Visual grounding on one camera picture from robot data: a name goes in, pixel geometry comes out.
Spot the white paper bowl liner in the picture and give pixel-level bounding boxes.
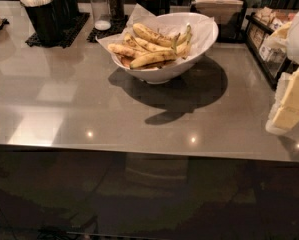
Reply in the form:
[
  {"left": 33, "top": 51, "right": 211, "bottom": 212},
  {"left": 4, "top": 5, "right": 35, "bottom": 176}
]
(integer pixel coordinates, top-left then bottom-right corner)
[{"left": 96, "top": 3, "right": 219, "bottom": 72}]

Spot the black rubber mat left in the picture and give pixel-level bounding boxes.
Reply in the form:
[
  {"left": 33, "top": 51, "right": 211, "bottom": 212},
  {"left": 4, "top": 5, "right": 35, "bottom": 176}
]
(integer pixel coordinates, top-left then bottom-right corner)
[{"left": 25, "top": 11, "right": 91, "bottom": 49}]

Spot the black condiment packet rack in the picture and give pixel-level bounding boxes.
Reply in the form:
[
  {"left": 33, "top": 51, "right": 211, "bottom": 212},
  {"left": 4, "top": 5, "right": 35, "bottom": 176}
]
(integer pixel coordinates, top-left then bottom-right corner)
[{"left": 245, "top": 10, "right": 298, "bottom": 90}]

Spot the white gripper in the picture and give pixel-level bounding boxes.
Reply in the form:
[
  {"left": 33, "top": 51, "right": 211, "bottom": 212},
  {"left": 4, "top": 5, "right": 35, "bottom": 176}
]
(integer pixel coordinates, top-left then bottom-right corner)
[{"left": 264, "top": 11, "right": 299, "bottom": 112}]

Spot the middle yellow banana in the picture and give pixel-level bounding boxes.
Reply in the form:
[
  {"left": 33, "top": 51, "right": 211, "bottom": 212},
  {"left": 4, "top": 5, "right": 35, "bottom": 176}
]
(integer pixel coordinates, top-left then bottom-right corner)
[{"left": 135, "top": 37, "right": 170, "bottom": 52}]

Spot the glass salt shaker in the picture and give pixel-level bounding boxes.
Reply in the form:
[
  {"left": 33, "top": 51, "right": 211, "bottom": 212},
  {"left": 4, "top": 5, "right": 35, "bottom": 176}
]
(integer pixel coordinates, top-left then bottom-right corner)
[{"left": 90, "top": 0, "right": 111, "bottom": 31}]

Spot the black rubber mat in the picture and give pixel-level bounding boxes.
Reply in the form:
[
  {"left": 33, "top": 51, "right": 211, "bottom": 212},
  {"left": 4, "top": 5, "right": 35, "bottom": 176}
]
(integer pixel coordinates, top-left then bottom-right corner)
[
  {"left": 87, "top": 16, "right": 128, "bottom": 43},
  {"left": 25, "top": 11, "right": 91, "bottom": 49}
]

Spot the front yellow banana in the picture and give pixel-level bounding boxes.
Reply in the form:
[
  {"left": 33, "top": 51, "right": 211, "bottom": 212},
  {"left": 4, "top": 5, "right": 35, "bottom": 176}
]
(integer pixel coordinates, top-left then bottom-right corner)
[{"left": 130, "top": 50, "right": 177, "bottom": 69}]

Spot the black napkin holder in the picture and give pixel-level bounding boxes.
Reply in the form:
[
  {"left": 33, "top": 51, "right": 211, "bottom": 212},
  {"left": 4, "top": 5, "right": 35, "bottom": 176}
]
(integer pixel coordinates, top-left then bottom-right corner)
[{"left": 190, "top": 0, "right": 247, "bottom": 42}]

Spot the spotted yellow banana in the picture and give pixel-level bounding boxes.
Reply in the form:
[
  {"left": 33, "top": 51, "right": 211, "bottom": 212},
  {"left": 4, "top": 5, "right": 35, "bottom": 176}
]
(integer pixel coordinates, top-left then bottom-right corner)
[{"left": 132, "top": 23, "right": 179, "bottom": 47}]

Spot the white ceramic bowl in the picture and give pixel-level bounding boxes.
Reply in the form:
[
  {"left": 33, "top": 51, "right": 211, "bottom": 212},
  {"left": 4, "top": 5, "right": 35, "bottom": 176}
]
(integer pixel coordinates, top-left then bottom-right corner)
[{"left": 110, "top": 12, "right": 220, "bottom": 85}]

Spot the right green-tipped banana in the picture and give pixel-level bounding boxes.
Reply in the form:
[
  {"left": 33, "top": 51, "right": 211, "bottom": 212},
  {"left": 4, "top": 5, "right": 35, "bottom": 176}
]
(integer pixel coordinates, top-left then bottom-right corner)
[{"left": 177, "top": 24, "right": 192, "bottom": 59}]

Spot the glass pepper shaker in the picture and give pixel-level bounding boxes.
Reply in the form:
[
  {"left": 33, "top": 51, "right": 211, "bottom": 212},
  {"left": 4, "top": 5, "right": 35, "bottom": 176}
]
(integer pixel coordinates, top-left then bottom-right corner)
[{"left": 108, "top": 0, "right": 125, "bottom": 21}]

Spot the left yellow banana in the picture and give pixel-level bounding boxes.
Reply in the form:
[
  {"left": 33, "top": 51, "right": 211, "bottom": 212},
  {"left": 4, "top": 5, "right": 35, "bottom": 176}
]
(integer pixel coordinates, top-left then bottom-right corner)
[{"left": 108, "top": 43, "right": 144, "bottom": 58}]

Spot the black rubber mat centre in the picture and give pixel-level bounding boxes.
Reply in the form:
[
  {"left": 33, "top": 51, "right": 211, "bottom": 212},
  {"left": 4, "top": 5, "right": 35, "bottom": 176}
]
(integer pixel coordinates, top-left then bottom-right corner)
[{"left": 87, "top": 16, "right": 128, "bottom": 43}]

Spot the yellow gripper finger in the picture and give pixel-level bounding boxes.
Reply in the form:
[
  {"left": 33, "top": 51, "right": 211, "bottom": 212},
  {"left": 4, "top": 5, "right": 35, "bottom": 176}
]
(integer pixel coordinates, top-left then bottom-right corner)
[{"left": 265, "top": 104, "right": 299, "bottom": 135}]

